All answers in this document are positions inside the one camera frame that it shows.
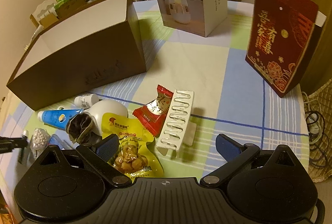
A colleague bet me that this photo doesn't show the yellow snack packet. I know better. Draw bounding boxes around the yellow snack packet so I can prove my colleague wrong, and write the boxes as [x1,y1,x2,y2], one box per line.
[101,113,164,180]

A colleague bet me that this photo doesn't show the blue cream tube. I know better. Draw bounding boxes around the blue cream tube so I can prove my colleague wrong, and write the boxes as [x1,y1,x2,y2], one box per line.
[37,109,83,130]

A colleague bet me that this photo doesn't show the red candy packet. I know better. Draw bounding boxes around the red candy packet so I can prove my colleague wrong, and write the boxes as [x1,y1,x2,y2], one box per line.
[132,85,173,137]

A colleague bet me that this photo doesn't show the dark rolled sock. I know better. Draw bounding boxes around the dark rolled sock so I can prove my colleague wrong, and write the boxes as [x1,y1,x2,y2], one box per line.
[65,112,95,144]

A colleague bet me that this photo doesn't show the bag of white beads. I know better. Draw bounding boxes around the bag of white beads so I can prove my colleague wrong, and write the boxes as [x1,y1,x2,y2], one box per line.
[30,128,50,159]

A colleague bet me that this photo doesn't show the white rice scoop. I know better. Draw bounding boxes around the white rice scoop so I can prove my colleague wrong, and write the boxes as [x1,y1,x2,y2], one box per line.
[84,99,128,137]

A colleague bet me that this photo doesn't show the small white bottle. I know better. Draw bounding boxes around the small white bottle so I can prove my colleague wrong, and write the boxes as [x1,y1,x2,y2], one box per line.
[74,94,100,109]

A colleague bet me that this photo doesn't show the checkered tablecloth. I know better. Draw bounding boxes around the checkered tablecloth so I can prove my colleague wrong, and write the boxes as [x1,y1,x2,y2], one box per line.
[1,1,310,178]

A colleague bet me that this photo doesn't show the brown cardboard storage box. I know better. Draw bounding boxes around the brown cardboard storage box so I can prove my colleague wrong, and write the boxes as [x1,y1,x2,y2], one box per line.
[7,0,146,111]

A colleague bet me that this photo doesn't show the red gift box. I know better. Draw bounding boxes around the red gift box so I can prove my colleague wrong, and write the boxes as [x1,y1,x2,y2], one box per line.
[245,0,326,98]

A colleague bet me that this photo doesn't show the white wooden chair back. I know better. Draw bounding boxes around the white wooden chair back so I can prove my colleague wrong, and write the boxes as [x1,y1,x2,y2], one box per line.
[32,0,59,28]

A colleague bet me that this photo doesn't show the cardboard carton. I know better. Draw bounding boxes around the cardboard carton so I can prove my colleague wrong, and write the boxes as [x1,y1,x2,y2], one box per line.
[55,0,86,20]

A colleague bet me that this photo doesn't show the black cables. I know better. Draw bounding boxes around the black cables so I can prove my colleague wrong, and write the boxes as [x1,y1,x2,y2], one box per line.
[301,91,332,170]

